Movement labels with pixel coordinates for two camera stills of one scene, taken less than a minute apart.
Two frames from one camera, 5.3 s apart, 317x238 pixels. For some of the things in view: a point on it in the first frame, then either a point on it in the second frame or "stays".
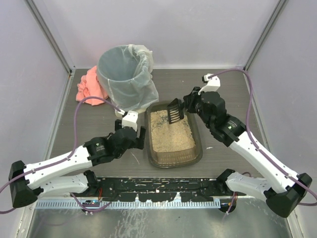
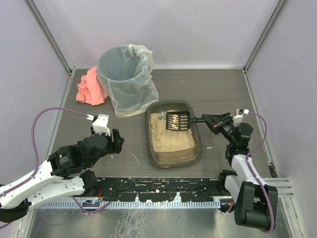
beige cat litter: x=166 y=136 stays
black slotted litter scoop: x=175 y=111 -> x=180 y=120
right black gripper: x=188 y=103 -> x=221 y=122
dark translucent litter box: x=172 y=145 stays
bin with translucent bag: x=125 y=72 stays
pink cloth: x=90 y=87 stays
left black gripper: x=133 y=138 -> x=115 y=141
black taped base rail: x=155 y=189 stays
